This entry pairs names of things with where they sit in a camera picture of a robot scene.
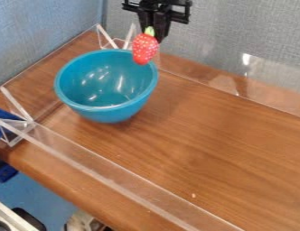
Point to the clear acrylic barrier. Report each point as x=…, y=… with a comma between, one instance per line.
x=28, y=92
x=141, y=191
x=250, y=89

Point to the clear acrylic back barrier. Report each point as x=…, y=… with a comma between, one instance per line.
x=250, y=89

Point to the dark blue clamp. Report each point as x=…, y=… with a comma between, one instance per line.
x=7, y=171

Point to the red toy strawberry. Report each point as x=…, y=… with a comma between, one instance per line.
x=145, y=46

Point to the blue plastic bowl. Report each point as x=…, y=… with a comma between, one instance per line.
x=105, y=86

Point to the clear acrylic front barrier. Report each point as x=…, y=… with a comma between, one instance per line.
x=141, y=191

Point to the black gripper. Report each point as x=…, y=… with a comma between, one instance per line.
x=157, y=13

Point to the white crumpled object below table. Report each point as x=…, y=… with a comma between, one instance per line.
x=82, y=222

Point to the black and silver equipment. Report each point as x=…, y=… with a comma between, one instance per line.
x=12, y=222

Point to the clear acrylic left barrier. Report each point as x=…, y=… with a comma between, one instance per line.
x=28, y=92

